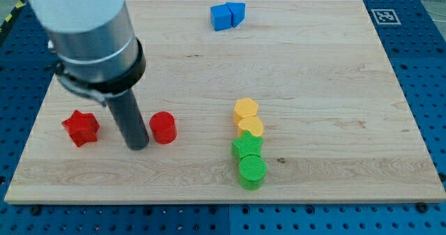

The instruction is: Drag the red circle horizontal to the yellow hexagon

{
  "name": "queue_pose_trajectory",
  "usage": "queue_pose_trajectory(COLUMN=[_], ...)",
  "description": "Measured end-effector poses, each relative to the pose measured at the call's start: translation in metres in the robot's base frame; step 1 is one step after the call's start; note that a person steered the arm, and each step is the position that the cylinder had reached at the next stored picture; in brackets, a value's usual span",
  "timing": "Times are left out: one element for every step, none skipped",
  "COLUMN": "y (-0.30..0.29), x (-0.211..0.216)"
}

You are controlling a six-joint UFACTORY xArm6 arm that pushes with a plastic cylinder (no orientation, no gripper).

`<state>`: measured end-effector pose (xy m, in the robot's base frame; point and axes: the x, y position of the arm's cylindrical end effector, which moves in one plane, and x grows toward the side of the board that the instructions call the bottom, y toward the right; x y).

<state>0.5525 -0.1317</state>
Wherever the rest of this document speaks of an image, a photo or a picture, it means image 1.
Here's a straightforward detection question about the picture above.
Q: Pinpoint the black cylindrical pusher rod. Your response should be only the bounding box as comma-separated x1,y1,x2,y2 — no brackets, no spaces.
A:
105,89,149,151

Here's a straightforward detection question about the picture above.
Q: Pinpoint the red cylinder block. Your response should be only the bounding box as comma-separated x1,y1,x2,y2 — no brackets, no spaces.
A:
149,112,177,144

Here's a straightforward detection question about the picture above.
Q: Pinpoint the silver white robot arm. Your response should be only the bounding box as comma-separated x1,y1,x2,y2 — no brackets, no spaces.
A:
26,0,149,150

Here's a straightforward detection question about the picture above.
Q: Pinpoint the yellow hexagon block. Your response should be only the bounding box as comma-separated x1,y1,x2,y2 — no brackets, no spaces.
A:
233,98,259,125

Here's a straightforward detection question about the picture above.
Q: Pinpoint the red star block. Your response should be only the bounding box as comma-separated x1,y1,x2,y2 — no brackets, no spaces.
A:
61,109,100,147

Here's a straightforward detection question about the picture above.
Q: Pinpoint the wooden board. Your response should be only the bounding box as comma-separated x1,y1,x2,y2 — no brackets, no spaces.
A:
5,0,445,205

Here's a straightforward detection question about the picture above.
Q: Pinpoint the green star block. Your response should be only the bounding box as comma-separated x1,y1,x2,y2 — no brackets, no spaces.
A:
231,130,263,160

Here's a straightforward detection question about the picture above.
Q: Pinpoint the yellow heart block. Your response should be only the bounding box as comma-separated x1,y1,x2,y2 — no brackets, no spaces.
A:
237,116,264,137

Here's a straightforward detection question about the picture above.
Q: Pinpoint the blue cube block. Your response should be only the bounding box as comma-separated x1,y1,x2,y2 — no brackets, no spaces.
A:
210,5,232,31

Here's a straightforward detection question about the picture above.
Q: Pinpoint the green cylinder block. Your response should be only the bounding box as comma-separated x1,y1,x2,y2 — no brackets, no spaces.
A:
238,155,268,190

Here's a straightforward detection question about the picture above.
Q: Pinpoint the blue pentagon block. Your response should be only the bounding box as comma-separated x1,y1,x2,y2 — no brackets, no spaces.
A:
226,2,246,27

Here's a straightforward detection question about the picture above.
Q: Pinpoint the white fiducial marker tag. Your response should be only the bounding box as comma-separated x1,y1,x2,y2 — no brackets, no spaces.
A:
371,8,401,25

